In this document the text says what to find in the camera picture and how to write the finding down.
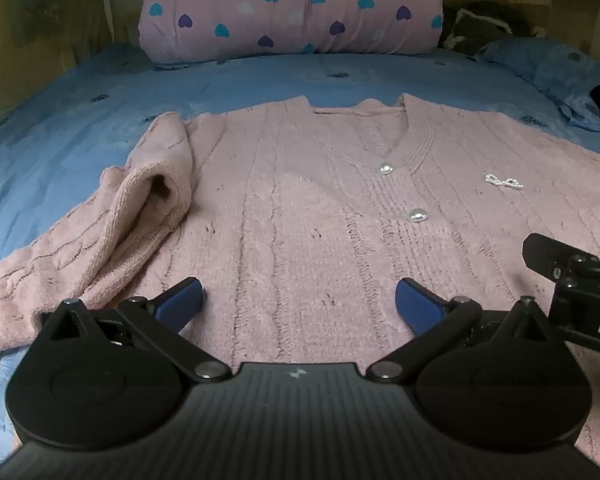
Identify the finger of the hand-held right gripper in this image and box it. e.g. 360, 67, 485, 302
522, 232, 600, 282

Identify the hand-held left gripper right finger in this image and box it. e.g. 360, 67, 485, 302
365, 276, 551, 384

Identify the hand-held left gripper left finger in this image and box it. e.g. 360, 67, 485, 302
39, 276, 232, 384

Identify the pink knitted cardigan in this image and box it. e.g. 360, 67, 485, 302
0, 94, 600, 466

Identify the blue crumpled blanket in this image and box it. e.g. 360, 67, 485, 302
475, 37, 600, 136

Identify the blue dandelion print bed sheet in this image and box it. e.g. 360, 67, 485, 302
0, 42, 600, 461

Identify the dark fluffy cloth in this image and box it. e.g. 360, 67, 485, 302
440, 2, 546, 56

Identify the pink heart print rolled duvet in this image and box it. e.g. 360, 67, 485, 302
138, 0, 446, 64

